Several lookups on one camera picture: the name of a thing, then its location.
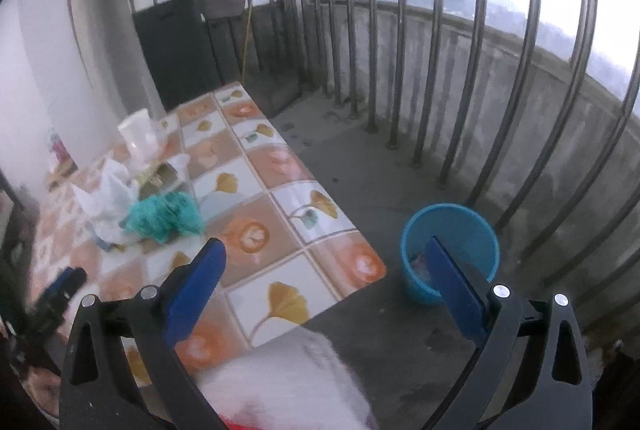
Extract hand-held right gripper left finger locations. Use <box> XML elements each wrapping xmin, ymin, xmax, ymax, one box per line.
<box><xmin>59</xmin><ymin>237</ymin><xmax>228</xmax><ymax>430</ymax></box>

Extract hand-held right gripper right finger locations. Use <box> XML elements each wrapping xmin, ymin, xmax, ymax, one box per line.
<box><xmin>424</xmin><ymin>235</ymin><xmax>594</xmax><ymax>430</ymax></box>

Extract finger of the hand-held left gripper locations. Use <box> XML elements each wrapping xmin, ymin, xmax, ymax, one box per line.
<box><xmin>36</xmin><ymin>267</ymin><xmax>87</xmax><ymax>313</ymax></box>

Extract blue plastic bin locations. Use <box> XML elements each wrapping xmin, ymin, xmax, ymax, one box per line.
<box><xmin>401</xmin><ymin>204</ymin><xmax>500</xmax><ymax>307</ymax></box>

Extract gold printed packet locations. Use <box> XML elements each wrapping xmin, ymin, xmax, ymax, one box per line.
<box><xmin>136</xmin><ymin>164</ymin><xmax>182</xmax><ymax>195</ymax></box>

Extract wrappers in bin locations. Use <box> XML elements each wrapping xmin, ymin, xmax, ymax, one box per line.
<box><xmin>409</xmin><ymin>251</ymin><xmax>442</xmax><ymax>285</ymax></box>

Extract dark wooden furniture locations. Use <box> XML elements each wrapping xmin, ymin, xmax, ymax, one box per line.
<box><xmin>0</xmin><ymin>180</ymin><xmax>40</xmax><ymax>306</ymax></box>

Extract teal mesh net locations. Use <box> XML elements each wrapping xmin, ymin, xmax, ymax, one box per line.
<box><xmin>120</xmin><ymin>191</ymin><xmax>204</xmax><ymax>245</ymax></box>

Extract tile-patterned tablecloth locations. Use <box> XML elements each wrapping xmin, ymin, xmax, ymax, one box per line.
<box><xmin>30</xmin><ymin>81</ymin><xmax>388</xmax><ymax>403</ymax></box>

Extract crumpled white plastic bag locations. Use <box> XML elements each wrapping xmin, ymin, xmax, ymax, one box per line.
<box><xmin>71</xmin><ymin>154</ymin><xmax>192</xmax><ymax>252</ymax></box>

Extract pink bag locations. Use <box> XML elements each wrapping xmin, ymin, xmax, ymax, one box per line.
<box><xmin>46</xmin><ymin>129</ymin><xmax>79</xmax><ymax>174</ymax></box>

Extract clear plastic dome lid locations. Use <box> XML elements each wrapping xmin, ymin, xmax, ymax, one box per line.
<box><xmin>127</xmin><ymin>130</ymin><xmax>169</xmax><ymax>167</ymax></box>

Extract white paper cup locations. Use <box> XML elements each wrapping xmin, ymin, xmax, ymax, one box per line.
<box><xmin>117</xmin><ymin>108</ymin><xmax>157</xmax><ymax>161</ymax></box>

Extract yellow pole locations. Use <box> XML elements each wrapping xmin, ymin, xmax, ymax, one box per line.
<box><xmin>240</xmin><ymin>0</ymin><xmax>254</xmax><ymax>82</ymax></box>

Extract metal balcony railing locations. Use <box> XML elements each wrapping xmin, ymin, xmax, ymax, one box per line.
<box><xmin>249</xmin><ymin>0</ymin><xmax>640</xmax><ymax>336</ymax></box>

